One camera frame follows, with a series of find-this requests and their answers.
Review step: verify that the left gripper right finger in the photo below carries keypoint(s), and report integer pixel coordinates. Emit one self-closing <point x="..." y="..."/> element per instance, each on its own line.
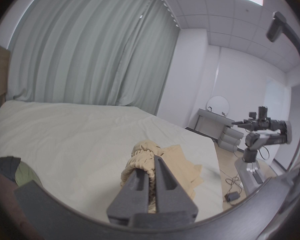
<point x="182" y="205"/>

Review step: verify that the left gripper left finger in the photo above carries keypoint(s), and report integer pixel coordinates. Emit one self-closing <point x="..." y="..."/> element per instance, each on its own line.
<point x="120" y="206"/>

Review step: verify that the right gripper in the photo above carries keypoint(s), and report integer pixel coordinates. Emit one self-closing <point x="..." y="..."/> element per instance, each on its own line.
<point x="251" y="124"/>

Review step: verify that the tan shorts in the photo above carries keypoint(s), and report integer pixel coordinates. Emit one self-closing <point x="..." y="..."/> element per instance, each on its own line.
<point x="175" y="164"/>

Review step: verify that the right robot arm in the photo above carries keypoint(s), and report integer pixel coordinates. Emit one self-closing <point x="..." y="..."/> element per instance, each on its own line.
<point x="267" y="139"/>

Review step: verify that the bed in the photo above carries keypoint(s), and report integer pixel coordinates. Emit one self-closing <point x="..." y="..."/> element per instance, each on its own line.
<point x="65" y="134"/>

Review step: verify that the grey dressing table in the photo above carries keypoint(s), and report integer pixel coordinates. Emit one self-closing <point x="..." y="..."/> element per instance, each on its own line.
<point x="212" y="115"/>

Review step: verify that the round white mirror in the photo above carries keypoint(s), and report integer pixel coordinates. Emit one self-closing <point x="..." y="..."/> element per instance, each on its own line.
<point x="218" y="104"/>

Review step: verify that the black power adapter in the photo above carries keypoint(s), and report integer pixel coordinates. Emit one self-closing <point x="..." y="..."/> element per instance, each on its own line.
<point x="231" y="196"/>

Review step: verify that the green garment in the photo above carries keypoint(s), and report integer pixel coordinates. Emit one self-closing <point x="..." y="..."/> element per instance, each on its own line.
<point x="27" y="175"/>

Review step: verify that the pale green curtain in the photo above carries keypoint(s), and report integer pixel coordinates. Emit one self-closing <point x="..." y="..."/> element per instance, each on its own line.
<point x="145" y="84"/>
<point x="65" y="46"/>

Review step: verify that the brown garment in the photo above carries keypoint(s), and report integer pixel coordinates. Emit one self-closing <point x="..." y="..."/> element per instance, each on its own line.
<point x="2" y="196"/>

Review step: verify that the black garment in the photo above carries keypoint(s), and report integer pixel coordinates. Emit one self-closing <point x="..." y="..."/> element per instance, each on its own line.
<point x="6" y="166"/>

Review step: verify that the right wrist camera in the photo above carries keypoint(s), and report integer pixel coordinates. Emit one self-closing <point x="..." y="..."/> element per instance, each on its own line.
<point x="252" y="116"/>

